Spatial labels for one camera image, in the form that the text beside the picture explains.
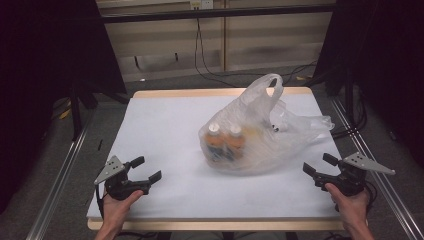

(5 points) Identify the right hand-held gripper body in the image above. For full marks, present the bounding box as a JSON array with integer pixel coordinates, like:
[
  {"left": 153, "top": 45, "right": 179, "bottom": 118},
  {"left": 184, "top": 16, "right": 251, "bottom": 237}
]
[{"left": 313, "top": 152, "right": 397, "bottom": 197}]

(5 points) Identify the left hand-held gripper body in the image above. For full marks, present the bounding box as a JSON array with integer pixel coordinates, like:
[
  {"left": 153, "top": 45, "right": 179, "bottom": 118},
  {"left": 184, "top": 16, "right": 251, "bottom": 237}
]
[{"left": 93, "top": 155, "right": 151, "bottom": 201}]

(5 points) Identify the clear plastic bag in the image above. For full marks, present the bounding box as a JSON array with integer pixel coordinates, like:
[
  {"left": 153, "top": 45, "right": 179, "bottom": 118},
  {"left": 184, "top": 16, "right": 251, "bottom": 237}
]
[{"left": 198, "top": 73, "right": 335, "bottom": 177}]

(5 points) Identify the person's left hand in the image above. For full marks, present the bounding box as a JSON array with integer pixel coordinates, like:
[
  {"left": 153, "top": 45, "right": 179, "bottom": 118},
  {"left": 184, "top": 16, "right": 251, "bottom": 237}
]
[{"left": 101, "top": 189, "right": 144, "bottom": 230}]

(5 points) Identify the person's right hand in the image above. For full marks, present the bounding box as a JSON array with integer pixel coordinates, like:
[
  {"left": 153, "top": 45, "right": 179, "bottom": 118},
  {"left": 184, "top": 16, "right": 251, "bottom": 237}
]
[{"left": 324, "top": 182, "right": 369, "bottom": 228}]

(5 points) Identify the white table mat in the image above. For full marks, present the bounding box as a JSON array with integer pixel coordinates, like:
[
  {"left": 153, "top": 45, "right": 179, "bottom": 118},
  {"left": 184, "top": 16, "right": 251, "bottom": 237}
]
[{"left": 86, "top": 93, "right": 346, "bottom": 220}]

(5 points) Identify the black metal stand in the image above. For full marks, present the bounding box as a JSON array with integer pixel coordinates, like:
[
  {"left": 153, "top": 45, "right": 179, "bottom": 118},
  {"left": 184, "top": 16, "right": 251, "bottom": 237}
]
[
  {"left": 68, "top": 84, "right": 98, "bottom": 142},
  {"left": 343, "top": 71, "right": 357, "bottom": 129}
]

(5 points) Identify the orange juice bottle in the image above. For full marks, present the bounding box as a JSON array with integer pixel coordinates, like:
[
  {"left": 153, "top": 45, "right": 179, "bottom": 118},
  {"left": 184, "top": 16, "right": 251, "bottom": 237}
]
[
  {"left": 224, "top": 123, "right": 246, "bottom": 162},
  {"left": 204, "top": 122, "right": 225, "bottom": 163}
]

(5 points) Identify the wooden table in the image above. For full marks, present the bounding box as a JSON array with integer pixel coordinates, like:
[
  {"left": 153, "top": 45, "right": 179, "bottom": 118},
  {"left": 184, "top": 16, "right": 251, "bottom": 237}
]
[{"left": 87, "top": 87, "right": 346, "bottom": 240}]

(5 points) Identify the black curtain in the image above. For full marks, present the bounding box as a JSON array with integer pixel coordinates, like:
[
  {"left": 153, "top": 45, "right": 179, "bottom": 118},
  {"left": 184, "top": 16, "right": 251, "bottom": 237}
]
[
  {"left": 0, "top": 0, "right": 128, "bottom": 214},
  {"left": 311, "top": 0, "right": 424, "bottom": 168}
]

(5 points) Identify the black horizontal bar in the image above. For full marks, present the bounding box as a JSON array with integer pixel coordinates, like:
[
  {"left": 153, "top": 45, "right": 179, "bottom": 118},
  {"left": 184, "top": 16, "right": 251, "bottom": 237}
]
[{"left": 101, "top": 3, "right": 336, "bottom": 24}]

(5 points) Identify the left hand-held gripper cable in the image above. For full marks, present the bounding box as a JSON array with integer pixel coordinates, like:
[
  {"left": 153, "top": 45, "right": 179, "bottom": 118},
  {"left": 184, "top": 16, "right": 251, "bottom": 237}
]
[{"left": 95, "top": 184, "right": 105, "bottom": 219}]

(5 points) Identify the metal floor rail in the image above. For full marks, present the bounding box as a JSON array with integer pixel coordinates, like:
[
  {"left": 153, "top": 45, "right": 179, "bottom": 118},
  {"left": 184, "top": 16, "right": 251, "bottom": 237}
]
[
  {"left": 25, "top": 123, "right": 92, "bottom": 240},
  {"left": 329, "top": 96, "right": 424, "bottom": 240}
]

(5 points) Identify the bundle of black floor cables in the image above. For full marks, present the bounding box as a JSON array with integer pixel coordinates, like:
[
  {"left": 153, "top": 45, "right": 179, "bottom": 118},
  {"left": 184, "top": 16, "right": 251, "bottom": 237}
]
[{"left": 331, "top": 93, "right": 368, "bottom": 140}]

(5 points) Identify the black wall cable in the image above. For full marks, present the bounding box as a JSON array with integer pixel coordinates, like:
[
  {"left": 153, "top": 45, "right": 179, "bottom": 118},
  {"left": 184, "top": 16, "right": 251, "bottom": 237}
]
[
  {"left": 197, "top": 18, "right": 318, "bottom": 78},
  {"left": 194, "top": 18, "right": 236, "bottom": 88}
]

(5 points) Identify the white wall outlet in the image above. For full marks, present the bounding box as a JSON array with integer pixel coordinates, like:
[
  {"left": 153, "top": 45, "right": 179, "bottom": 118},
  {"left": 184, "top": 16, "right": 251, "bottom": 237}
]
[{"left": 189, "top": 0, "right": 214, "bottom": 10}]

